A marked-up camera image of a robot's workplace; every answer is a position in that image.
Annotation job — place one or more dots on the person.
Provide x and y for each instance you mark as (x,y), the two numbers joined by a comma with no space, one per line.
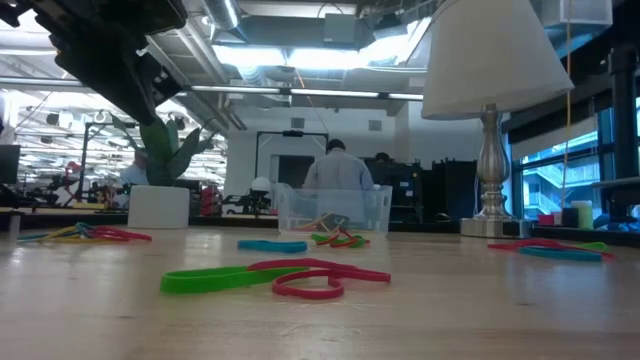
(134,175)
(340,170)

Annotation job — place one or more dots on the black gantry frame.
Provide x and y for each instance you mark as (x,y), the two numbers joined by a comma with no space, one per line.
(292,133)

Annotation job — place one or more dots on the red rubber band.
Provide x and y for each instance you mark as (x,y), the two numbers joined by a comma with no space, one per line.
(525,243)
(125,234)
(332,240)
(305,294)

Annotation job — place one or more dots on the clear plastic bin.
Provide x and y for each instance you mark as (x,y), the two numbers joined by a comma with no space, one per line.
(300,210)

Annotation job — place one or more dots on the pile of rubber bands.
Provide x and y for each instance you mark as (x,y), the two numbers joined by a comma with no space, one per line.
(360,275)
(350,244)

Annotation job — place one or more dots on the green plant in white pot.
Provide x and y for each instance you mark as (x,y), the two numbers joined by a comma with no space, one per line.
(157,207)

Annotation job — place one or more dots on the black stand frame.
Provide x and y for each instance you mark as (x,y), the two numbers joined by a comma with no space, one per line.
(84,150)

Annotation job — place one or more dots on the wide green rubber band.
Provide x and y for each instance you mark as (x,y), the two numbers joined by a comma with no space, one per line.
(210,280)

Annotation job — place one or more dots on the red machine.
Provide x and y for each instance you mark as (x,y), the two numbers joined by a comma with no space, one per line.
(211,200)

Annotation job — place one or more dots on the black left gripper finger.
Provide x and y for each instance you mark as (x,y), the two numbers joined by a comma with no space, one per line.
(162,80)
(110,70)

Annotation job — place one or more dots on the small black box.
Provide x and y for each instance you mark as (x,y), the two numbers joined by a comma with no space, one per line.
(570,218)

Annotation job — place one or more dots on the white dome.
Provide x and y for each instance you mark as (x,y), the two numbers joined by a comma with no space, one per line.
(261,184)

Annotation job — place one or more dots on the pale green cylinder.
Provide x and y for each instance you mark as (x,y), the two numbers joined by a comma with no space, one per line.
(582,215)

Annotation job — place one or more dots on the black wide band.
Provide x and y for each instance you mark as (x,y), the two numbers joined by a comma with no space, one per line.
(337,221)

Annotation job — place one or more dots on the white bottle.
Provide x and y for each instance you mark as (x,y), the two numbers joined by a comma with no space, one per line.
(375,188)

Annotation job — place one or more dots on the small red box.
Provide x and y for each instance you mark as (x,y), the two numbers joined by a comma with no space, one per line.
(546,219)

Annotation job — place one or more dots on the black red background robot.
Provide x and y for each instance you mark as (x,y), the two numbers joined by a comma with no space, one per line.
(70,185)

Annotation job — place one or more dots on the black pole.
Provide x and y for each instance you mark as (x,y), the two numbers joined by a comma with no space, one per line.
(625,150)

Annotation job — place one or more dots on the long ceiling light bar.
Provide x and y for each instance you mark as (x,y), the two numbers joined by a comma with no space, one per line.
(330,93)

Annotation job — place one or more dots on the white shade silver table lamp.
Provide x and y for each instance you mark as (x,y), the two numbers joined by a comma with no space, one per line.
(480,60)

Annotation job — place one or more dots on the black monitor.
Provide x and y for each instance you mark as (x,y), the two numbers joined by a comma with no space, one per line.
(9,164)

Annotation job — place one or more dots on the black cabinet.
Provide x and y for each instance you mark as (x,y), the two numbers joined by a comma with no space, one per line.
(455,190)
(395,185)

